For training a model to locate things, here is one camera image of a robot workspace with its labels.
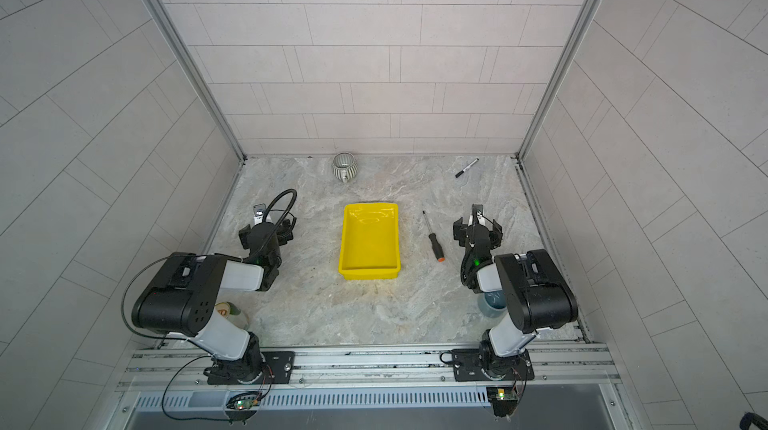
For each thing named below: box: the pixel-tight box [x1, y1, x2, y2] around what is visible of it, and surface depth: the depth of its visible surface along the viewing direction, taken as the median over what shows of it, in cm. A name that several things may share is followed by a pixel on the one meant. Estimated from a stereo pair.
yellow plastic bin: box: [338, 202, 401, 280], surface depth 95 cm
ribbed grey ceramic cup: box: [332, 152, 359, 183], surface depth 107 cm
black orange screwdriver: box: [422, 210, 445, 263], surface depth 91 cm
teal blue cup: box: [478, 290, 507, 318], surface depth 82 cm
